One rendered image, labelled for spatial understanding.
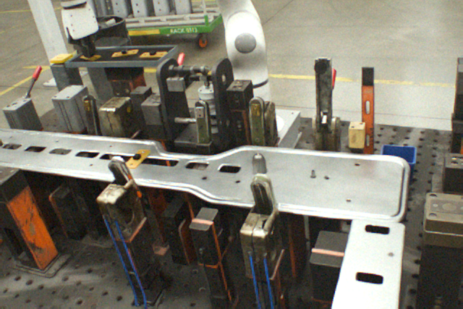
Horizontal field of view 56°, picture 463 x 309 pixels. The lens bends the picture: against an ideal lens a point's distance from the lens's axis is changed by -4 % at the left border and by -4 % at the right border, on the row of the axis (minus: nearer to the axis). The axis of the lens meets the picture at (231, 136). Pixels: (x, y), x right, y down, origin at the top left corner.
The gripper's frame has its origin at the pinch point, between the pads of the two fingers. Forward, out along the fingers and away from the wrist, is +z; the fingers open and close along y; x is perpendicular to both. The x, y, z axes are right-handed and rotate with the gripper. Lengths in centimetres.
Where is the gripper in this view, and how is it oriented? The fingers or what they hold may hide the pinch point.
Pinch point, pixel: (88, 50)
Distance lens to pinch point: 156.1
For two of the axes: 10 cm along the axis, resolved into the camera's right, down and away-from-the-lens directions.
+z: 1.5, 8.6, 5.0
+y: -6.6, 4.6, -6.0
